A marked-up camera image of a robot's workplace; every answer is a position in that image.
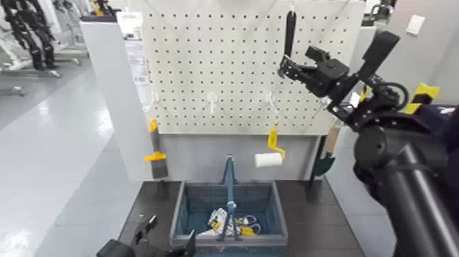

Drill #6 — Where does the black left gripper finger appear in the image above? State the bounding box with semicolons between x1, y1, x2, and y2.
182;229;197;257
134;214;159;245

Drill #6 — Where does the white hanging blister package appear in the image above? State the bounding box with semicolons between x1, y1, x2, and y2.
118;12;152;109

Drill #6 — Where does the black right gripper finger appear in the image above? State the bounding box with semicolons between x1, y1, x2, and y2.
277;54;317;85
304;45;331;63

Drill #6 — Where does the black device on shelf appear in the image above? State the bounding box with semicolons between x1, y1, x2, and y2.
361;3;396;28

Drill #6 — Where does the short yellow black hazard strip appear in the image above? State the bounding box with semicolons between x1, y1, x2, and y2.
402;82;441;116

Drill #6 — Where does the white paint roller yellow handle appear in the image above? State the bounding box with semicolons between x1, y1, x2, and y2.
254;123;287;169

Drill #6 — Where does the black looped wrist cable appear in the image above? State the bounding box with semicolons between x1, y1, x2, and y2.
379;81;410;112

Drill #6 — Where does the black humanoid robot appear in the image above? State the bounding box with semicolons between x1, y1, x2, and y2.
0;0;60;71

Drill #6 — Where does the white wall switch plate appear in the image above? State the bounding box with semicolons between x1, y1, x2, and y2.
405;14;426;37

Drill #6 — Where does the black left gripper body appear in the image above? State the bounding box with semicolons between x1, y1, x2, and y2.
134;241;186;257

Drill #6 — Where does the paint brush yellow grey handle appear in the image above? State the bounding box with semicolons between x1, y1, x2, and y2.
144;118;169;180

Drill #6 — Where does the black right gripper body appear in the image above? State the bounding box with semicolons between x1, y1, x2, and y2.
304;58;351;98

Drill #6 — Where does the long yellow black hazard strip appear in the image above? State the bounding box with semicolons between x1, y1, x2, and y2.
359;85;374;104

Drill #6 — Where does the blue crate carry handle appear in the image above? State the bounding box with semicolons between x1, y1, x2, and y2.
219;154;242;242

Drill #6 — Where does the green trowel wooden handle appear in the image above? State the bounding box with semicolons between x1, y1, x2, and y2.
312;124;341;178

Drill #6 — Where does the white pegboard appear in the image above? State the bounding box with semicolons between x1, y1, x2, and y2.
139;0;366;137

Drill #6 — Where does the yellow item with cable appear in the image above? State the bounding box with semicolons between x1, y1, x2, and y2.
234;214;263;237

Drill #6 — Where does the blue-grey plastic crate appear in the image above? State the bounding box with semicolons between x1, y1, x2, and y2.
169;180;289;257

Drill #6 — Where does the white yellow packaged item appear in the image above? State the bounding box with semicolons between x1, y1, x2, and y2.
198;206;231;237

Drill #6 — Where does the black adjustable wrench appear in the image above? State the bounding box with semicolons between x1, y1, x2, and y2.
283;10;297;59

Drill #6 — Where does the yellow black machine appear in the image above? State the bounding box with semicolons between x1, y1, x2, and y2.
87;0;116;18

